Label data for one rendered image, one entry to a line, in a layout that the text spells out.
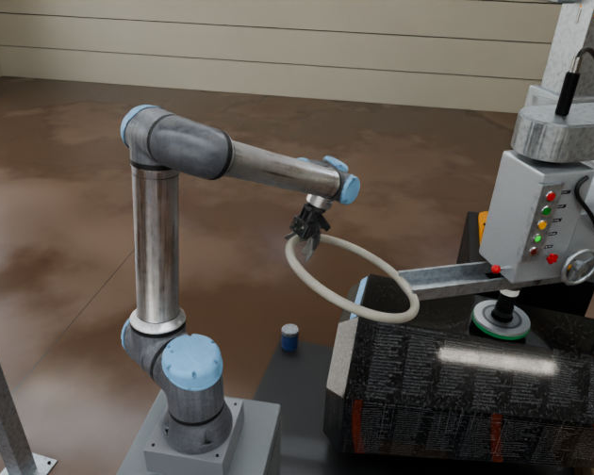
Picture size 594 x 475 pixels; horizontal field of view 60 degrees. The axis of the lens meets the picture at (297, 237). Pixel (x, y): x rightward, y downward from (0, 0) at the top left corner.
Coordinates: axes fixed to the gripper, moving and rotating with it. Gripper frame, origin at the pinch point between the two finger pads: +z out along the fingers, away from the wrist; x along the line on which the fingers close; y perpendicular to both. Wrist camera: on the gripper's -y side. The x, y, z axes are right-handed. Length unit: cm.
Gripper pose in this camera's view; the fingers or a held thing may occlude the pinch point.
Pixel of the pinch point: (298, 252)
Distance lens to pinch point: 185.3
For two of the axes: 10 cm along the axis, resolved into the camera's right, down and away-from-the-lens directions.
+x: 6.7, 5.4, -5.1
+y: -6.3, 0.6, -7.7
